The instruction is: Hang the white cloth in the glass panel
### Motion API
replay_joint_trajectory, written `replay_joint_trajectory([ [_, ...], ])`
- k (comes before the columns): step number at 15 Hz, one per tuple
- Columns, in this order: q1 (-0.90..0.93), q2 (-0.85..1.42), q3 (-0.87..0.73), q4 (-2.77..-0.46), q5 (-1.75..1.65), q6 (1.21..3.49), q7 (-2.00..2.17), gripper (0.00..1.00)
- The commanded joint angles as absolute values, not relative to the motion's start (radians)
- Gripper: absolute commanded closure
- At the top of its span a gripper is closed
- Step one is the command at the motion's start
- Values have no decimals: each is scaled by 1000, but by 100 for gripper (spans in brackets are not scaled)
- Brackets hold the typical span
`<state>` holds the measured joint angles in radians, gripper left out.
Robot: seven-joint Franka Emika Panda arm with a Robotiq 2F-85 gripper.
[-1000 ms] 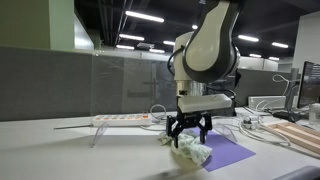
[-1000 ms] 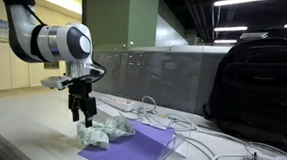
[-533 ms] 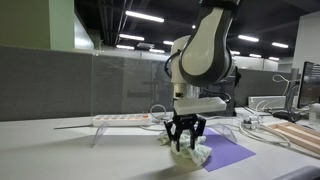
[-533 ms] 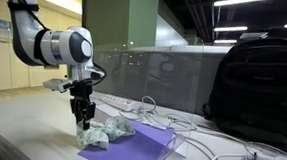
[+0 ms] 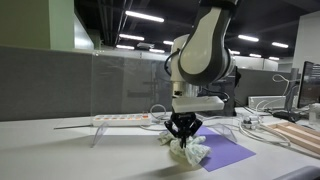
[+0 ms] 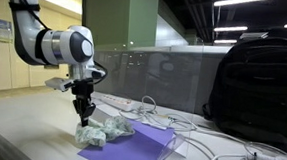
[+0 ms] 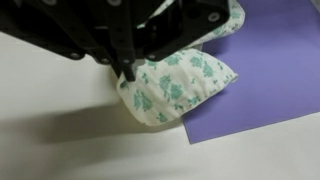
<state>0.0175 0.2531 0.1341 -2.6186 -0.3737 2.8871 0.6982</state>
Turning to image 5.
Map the white power strip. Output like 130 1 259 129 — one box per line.
92 113 153 128

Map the clear plastic bottle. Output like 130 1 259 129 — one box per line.
308 102 320 126

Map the clear glass panel with feet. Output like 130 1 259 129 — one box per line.
89 51 238 148

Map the thick white cable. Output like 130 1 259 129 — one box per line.
238 121 292 147

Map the white coiled power cable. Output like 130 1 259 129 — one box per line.
139 103 241 132

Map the white looped cable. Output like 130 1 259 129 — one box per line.
272 73 301 98

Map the short grey partition wall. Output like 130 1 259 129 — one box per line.
234 68 301 108

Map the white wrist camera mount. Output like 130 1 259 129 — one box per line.
171 95 225 114

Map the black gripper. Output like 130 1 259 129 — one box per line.
164 111 204 149

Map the wooden frame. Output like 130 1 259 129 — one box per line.
266 121 320 158

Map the white power adapter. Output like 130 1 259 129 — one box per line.
241 114 263 131

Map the grey ceiling vent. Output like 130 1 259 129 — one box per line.
137 42 155 50

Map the grey monitor stand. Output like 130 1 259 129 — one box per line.
272 67 303 123

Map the black office chair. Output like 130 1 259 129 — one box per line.
199 65 242 117

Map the white cloth with green print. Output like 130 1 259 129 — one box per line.
158 130 213 167

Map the purple paper sheet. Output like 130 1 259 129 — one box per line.
194 124 257 173

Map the white rectangular box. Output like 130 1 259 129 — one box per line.
247 95 288 110

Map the long grey partition wall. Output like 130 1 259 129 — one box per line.
0 45 178 123

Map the black computer monitor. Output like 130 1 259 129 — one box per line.
297 60 320 109

